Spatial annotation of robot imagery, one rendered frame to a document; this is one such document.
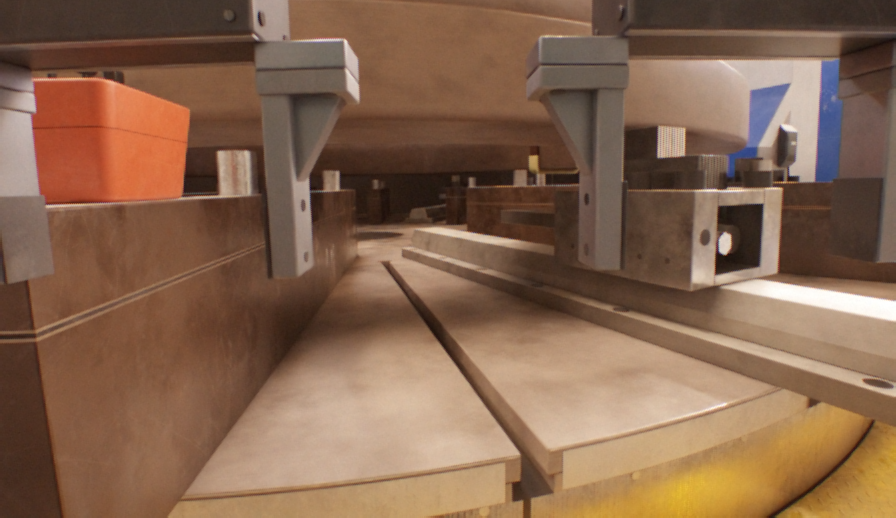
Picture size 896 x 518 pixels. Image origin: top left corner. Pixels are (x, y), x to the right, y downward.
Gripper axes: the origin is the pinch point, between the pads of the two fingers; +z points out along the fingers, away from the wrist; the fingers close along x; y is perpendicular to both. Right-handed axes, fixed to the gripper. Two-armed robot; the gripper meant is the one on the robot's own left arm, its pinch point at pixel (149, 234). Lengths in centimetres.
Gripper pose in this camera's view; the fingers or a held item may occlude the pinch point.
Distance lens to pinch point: 25.2
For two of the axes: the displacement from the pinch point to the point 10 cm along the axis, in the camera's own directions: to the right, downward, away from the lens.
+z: 0.2, 9.9, 1.2
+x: -10.0, 0.2, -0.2
